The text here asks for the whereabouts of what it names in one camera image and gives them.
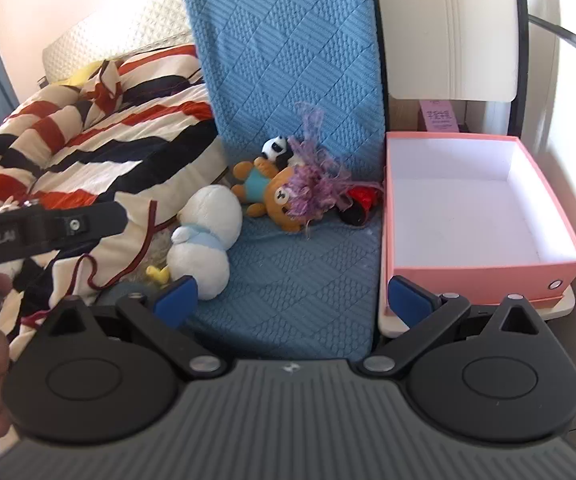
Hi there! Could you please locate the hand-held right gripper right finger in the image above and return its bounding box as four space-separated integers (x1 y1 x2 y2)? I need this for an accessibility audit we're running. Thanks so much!
358 275 542 380

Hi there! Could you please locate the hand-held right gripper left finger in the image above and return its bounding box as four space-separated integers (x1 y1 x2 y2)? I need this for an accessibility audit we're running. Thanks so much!
43 275 226 381

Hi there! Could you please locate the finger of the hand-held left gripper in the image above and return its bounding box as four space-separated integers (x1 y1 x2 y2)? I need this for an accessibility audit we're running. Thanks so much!
62 201 129 242

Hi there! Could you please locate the white duck plush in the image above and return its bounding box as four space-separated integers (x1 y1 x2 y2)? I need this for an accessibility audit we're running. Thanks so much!
147 184 244 302

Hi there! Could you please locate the pink box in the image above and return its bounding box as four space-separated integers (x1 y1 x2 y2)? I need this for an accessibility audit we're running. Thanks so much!
382 131 576 309

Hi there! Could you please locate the red and black toy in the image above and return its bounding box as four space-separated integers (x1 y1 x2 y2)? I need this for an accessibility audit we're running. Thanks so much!
337 184 387 227

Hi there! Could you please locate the brown bear plush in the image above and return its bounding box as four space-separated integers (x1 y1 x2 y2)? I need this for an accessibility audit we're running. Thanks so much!
230 157 330 234

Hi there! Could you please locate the purple ribbon bundle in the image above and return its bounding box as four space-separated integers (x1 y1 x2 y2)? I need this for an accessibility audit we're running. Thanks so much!
285 102 387 232

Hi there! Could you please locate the striped blanket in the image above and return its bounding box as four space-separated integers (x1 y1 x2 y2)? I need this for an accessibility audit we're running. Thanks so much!
0 44 230 358

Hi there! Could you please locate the yellow cloth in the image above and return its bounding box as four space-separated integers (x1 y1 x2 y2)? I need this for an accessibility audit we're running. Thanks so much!
64 59 120 87

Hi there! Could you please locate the panda plush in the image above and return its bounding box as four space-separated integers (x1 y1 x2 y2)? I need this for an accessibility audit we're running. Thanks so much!
260 136 297 171

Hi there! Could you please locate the pink carton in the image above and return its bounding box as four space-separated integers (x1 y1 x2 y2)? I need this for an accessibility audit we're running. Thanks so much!
418 99 462 134

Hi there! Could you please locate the white waffle-textured pillow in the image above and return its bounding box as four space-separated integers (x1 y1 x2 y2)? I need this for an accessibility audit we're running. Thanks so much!
42 0 205 87

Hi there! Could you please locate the blue textured mat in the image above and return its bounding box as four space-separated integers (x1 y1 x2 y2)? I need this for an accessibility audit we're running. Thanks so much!
184 0 390 362

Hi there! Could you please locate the dark red cord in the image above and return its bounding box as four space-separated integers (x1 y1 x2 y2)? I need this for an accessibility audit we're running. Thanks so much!
20 199 160 332

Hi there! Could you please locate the white chair with black frame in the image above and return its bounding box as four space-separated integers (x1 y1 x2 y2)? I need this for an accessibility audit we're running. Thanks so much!
367 0 576 342

